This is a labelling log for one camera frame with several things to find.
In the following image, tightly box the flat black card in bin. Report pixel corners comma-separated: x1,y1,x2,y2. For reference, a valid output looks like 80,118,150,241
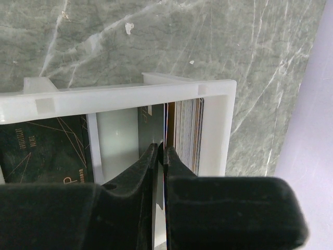
1,115,94,184

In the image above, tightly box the black VIP credit card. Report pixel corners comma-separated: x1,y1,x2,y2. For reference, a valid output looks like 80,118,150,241
136,103,167,250

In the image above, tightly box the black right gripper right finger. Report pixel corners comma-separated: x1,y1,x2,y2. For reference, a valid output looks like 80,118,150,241
159,144,196,249

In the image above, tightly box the white plastic bin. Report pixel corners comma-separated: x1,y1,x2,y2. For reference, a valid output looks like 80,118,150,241
0,72,238,250

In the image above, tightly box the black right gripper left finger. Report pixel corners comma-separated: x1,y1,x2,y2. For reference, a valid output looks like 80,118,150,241
101,143,158,249

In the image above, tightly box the stack of credit cards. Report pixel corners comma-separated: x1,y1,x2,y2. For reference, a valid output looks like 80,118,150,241
164,98,204,175

